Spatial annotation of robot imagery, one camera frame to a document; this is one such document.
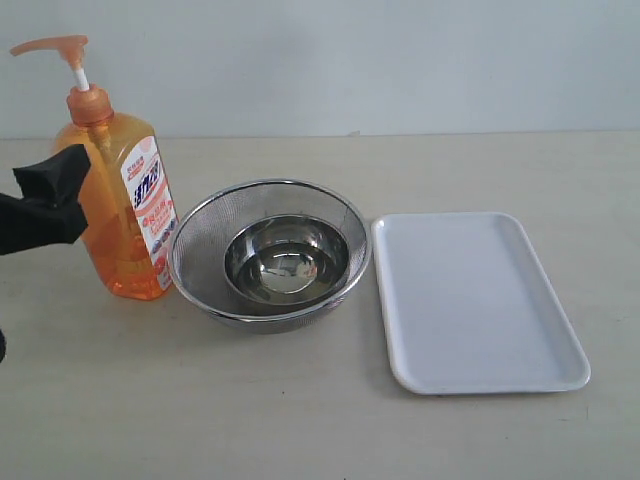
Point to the steel mesh colander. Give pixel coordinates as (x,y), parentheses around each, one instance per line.
(199,243)

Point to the small stainless steel bowl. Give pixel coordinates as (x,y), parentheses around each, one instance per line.
(287,261)

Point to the orange dish soap pump bottle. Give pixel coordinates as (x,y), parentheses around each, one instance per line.
(125,196)

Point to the white rectangular plastic tray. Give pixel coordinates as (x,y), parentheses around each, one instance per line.
(468,309)

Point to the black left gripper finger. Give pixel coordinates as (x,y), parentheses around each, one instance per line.
(29,224)
(56,180)

